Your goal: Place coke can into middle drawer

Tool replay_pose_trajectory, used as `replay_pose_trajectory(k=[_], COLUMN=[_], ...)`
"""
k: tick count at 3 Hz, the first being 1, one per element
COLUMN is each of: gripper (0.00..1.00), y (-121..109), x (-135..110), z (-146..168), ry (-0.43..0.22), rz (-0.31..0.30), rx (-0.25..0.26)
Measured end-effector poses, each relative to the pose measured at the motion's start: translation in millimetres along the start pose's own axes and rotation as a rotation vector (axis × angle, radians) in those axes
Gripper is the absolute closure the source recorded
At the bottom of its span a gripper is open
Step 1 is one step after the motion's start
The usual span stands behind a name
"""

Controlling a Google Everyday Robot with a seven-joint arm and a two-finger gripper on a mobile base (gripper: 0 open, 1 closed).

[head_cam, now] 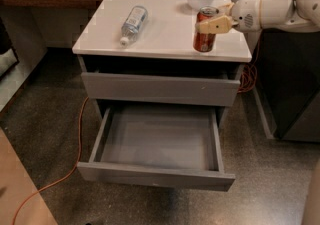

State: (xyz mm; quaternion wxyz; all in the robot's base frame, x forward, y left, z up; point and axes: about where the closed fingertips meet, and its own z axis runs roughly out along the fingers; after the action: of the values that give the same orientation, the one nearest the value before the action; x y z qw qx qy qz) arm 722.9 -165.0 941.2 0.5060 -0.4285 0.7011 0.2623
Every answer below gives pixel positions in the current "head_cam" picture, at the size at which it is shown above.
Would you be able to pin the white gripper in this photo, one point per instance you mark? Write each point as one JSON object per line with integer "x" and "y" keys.
{"x": 245, "y": 13}

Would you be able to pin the red coke can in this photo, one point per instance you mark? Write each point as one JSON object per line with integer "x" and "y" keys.
{"x": 204, "y": 42}

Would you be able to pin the grey drawer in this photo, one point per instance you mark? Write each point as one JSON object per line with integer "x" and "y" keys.
{"x": 175, "y": 146}
{"x": 161, "y": 89}

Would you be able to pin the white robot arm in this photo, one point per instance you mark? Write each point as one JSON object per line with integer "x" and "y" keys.
{"x": 299, "y": 16}

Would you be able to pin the grey drawer cabinet white top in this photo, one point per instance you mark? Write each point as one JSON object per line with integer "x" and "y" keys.
{"x": 164, "y": 48}

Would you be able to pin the grey top drawer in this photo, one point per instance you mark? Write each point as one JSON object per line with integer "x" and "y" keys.
{"x": 161, "y": 89}

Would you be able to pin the clear plastic water bottle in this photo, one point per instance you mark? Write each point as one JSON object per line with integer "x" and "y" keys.
{"x": 133, "y": 25}

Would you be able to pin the grey cushion at left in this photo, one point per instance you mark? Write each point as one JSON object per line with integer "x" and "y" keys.
{"x": 7, "y": 61}

